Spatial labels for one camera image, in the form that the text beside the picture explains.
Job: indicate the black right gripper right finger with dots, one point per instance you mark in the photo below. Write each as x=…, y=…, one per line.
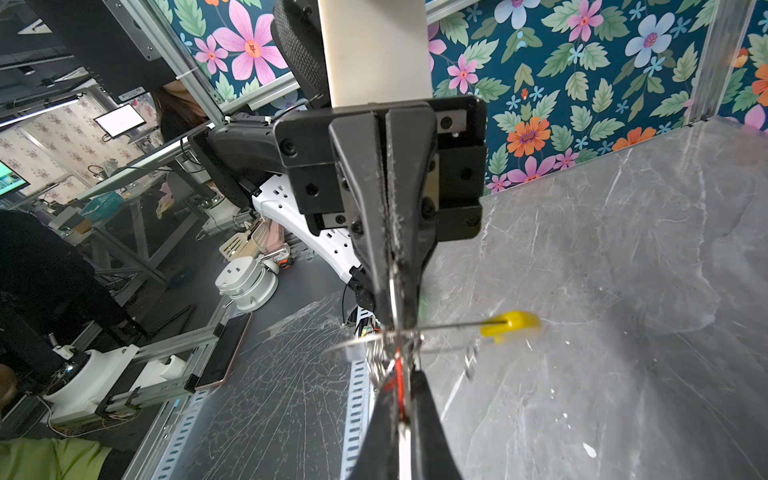
x=431, y=458

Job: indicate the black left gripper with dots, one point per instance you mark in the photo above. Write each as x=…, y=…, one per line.
x=421, y=158

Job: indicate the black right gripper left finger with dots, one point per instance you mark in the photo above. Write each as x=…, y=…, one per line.
x=379, y=457

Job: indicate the red-capped key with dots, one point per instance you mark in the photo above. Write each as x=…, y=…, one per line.
x=398, y=386

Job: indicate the large keyring with yellow sleeve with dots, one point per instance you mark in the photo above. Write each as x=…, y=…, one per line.
x=383, y=350

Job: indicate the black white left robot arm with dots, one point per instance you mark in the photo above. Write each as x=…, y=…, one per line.
x=242, y=156

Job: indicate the smartphone on table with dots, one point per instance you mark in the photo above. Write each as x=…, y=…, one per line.
x=220, y=364

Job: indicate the white round device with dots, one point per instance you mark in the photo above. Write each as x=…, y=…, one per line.
x=248, y=282

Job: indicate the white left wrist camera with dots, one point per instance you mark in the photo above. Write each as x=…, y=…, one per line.
x=375, y=51

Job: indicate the white vented cable duct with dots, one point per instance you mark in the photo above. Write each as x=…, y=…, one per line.
x=359, y=407

